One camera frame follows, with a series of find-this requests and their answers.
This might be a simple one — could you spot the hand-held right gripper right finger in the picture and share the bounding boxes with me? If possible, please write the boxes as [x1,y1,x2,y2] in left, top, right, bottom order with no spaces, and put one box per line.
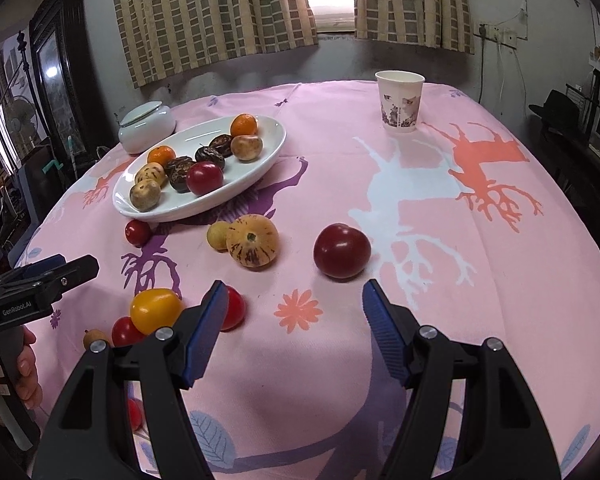
[364,280,563,480]

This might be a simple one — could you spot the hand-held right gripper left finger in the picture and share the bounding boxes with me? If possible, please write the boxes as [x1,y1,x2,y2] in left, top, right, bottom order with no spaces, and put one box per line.
[32,281,230,480]

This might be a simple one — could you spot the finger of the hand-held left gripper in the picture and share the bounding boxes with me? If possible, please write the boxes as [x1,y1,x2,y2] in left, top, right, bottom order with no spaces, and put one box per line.
[0,255,100,293]
[14,254,67,277]

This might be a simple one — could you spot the red cherry tomato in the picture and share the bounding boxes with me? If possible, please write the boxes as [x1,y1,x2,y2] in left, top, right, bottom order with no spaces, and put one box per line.
[125,219,152,248]
[111,316,146,348]
[127,397,145,433]
[220,286,246,332]

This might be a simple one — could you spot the yellow tomato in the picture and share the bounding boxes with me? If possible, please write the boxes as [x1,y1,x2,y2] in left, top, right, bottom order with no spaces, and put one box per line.
[130,288,185,335]

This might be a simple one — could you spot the small longan with stem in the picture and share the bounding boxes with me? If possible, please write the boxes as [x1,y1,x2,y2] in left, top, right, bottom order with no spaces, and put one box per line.
[83,329,112,351]

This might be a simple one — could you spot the large dark red tomato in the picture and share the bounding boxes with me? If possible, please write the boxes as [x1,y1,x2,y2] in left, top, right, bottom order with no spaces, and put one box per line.
[186,161,225,197]
[313,223,372,281]

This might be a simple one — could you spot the purple striped pepino melon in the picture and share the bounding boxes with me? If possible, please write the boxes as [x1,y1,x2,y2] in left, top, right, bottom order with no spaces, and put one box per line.
[225,213,280,272]

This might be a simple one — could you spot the small tan pepino melon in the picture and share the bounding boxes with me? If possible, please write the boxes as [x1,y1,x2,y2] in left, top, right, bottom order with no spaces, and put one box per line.
[134,162,167,186]
[129,179,162,212]

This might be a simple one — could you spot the large dark water chestnut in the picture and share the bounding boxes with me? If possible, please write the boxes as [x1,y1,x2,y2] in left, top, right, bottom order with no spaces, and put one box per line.
[164,156,197,194]

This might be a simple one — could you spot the white oval plate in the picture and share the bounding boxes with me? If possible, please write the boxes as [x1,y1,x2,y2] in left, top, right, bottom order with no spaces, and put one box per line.
[112,115,287,223]

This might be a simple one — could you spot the large tan pepino melon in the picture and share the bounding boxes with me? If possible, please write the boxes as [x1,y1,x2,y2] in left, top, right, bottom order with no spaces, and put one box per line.
[230,135,264,162]

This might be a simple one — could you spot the person's left hand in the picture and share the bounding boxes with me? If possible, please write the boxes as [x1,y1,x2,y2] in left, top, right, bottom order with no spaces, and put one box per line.
[15,330,43,408]

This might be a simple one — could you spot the yellow longan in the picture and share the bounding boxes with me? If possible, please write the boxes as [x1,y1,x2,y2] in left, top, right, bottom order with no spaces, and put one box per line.
[207,221,232,251]

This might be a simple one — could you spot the pink printed tablecloth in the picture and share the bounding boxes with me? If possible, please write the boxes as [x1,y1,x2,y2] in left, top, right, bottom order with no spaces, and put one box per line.
[12,80,600,480]

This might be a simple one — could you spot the orange mandarin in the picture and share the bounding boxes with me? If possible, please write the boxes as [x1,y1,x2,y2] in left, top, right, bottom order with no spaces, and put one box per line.
[147,145,177,166]
[230,113,259,138]

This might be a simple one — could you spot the standing fan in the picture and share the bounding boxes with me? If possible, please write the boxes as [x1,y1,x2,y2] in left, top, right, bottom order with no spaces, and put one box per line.
[2,92,38,141]

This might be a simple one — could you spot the white lidded ceramic jar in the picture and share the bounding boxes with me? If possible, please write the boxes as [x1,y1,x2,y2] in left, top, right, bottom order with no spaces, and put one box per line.
[118,101,177,155]

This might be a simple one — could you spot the dark framed cabinet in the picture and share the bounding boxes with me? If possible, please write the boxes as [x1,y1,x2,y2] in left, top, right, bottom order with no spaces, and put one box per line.
[27,0,101,171]

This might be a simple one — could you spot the printed paper cup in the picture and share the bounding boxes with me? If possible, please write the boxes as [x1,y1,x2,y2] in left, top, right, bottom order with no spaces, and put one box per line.
[375,70,426,134]

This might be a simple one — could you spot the black hat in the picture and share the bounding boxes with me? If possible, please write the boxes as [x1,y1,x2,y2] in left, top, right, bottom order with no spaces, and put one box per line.
[528,89,583,131]

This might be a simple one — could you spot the wide checked curtain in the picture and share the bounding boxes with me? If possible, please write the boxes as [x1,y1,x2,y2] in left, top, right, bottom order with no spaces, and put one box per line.
[109,0,320,89]

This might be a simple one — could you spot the narrow checked curtain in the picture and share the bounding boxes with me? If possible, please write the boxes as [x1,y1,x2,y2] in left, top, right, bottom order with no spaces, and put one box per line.
[351,0,476,56]

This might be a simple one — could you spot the wall power outlet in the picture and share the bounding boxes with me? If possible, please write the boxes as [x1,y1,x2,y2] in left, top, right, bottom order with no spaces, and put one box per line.
[477,22,518,48]

